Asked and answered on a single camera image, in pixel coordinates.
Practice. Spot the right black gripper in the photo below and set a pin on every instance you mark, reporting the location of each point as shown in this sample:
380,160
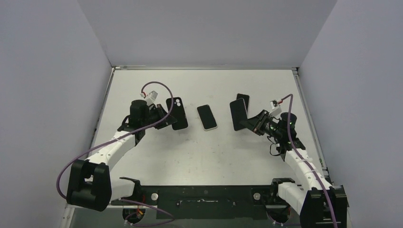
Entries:
259,122

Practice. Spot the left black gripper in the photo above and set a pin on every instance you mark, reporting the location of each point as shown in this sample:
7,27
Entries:
159,109

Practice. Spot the black phone case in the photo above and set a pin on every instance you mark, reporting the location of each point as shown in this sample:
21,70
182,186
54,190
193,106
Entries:
178,112

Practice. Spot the white-edged black phone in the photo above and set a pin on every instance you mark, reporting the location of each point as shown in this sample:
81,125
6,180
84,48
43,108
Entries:
238,113

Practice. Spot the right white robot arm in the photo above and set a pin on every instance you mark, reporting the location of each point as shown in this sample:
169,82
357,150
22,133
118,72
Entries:
318,203

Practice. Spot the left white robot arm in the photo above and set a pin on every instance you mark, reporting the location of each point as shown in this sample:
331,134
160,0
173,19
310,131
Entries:
90,183

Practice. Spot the far phone pink case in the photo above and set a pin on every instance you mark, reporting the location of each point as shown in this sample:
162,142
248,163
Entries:
245,98

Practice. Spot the phone pink case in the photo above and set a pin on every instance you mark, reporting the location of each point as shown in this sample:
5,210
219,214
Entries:
206,117
245,98

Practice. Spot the center phone pink case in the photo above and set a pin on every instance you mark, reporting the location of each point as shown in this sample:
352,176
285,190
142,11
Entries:
206,117

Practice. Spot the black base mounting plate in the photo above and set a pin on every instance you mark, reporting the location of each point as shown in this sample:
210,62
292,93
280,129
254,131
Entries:
214,202

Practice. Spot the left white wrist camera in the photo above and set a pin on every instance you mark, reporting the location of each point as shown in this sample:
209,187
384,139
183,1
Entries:
150,98

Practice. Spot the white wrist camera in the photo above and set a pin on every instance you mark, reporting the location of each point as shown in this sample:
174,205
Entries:
150,98
275,108

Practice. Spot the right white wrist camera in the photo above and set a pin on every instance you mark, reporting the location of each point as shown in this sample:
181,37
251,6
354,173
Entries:
275,108

